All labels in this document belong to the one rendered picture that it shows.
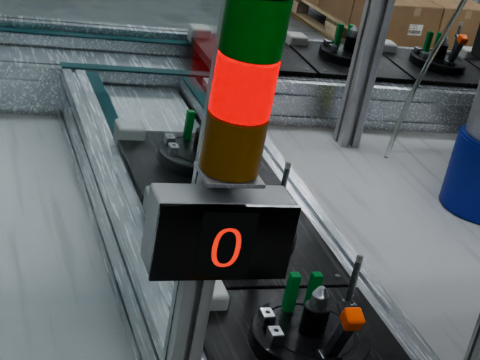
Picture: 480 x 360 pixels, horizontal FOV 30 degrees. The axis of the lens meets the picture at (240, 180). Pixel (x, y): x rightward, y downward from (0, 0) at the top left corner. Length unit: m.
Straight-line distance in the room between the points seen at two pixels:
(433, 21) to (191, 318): 4.97
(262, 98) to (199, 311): 0.23
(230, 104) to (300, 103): 1.28
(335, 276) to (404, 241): 0.40
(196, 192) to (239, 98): 0.09
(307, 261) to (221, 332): 0.22
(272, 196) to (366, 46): 1.12
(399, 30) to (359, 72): 3.73
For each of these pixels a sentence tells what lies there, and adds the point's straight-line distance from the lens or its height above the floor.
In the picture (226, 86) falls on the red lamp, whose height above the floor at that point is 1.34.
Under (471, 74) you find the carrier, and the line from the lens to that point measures 2.27.
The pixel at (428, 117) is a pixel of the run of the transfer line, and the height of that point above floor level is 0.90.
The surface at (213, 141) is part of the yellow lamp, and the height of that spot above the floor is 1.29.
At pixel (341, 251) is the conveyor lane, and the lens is 1.30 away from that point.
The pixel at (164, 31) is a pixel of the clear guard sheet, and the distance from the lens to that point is 0.71.
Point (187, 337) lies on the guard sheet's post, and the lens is 0.85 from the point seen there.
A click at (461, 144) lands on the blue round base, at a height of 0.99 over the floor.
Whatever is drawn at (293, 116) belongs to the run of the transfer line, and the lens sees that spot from 1.97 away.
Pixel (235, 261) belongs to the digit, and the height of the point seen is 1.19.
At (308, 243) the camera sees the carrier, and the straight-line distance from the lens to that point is 1.27.
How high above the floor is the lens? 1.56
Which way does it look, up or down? 25 degrees down
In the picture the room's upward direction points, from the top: 11 degrees clockwise
